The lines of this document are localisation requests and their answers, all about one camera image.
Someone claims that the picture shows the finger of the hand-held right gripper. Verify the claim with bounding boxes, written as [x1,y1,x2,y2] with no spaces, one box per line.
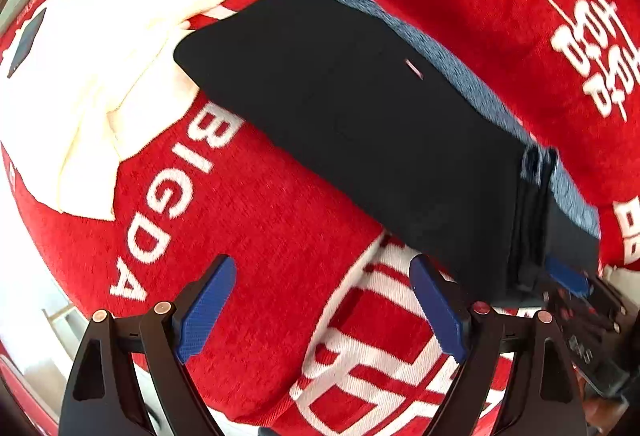
[546,256,592,297]

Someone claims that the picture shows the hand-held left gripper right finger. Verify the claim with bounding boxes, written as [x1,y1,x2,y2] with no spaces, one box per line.
[409,254,588,436]

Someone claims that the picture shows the black pants with blue trim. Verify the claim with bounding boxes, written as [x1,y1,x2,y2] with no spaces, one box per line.
[172,0,602,303]

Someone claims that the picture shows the cream folded cloth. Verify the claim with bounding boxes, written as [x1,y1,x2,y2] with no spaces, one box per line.
[0,0,241,222]

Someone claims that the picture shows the red printed blanket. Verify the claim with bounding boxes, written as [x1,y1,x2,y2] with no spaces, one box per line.
[0,0,640,436]

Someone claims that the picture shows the black phone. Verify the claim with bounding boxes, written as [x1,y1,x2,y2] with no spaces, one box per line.
[14,7,49,73]

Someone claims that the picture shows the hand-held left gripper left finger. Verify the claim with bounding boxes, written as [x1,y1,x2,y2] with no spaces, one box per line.
[59,254,237,436]

